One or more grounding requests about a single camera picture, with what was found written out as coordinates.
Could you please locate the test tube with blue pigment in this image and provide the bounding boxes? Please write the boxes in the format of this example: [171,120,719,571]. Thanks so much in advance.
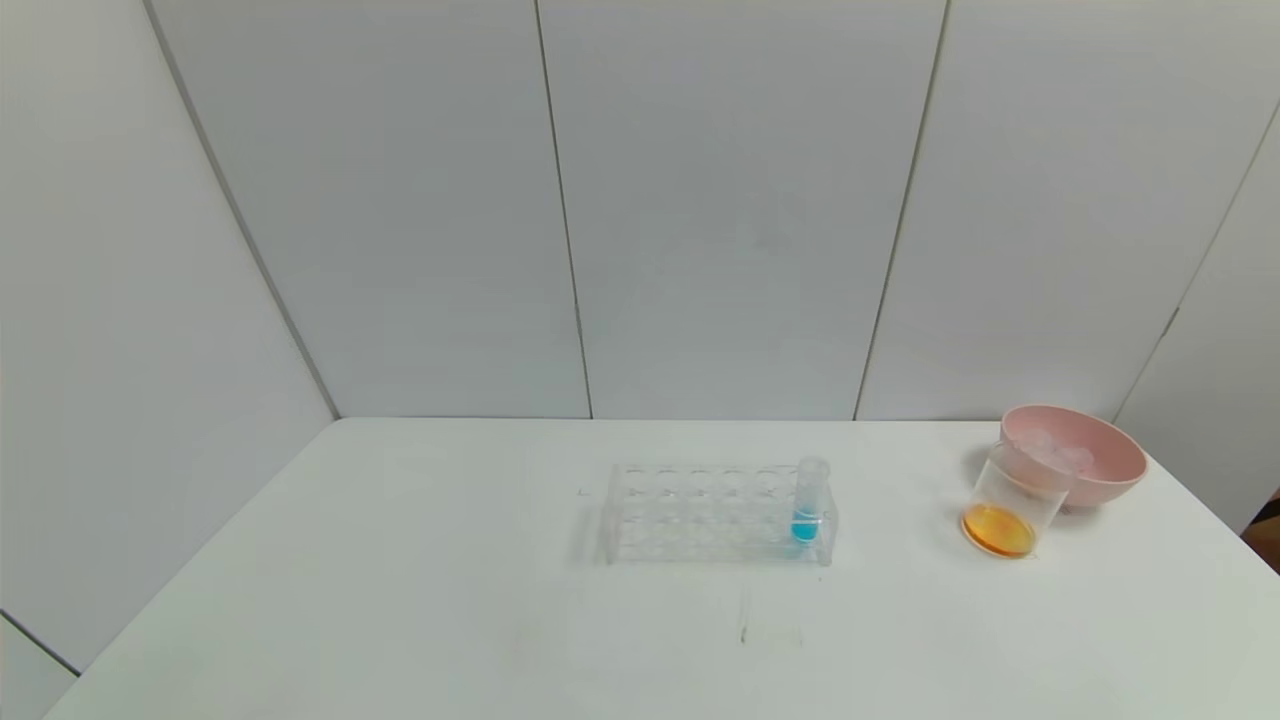
[790,455,832,546]

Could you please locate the clear plastic test tube rack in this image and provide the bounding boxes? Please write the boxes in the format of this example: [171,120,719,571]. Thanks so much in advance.
[600,460,839,568]

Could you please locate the clear plastic cup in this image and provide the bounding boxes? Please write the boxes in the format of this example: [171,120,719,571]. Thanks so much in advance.
[961,441,1075,560]

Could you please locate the pink bowl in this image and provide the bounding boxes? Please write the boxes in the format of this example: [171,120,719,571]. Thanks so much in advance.
[1001,403,1150,510]

